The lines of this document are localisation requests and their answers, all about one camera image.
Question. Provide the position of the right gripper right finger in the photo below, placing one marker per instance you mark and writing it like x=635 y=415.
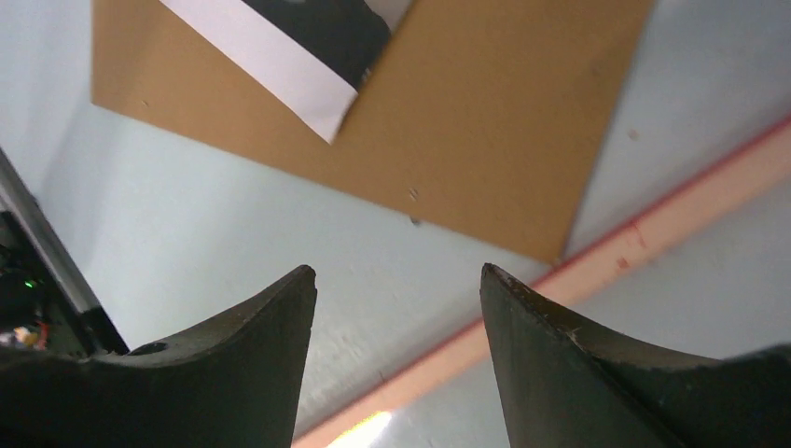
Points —
x=565 y=380

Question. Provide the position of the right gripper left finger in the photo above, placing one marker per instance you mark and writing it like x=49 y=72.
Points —
x=232 y=380

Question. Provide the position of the red wooden picture frame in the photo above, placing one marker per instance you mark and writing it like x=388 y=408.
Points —
x=746 y=173

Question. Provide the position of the brown backing board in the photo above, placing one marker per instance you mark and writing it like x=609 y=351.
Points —
x=484 y=117

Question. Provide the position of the landscape photo print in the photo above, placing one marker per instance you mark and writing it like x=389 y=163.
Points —
x=313 y=56

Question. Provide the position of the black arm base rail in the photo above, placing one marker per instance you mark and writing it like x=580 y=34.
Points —
x=46 y=302

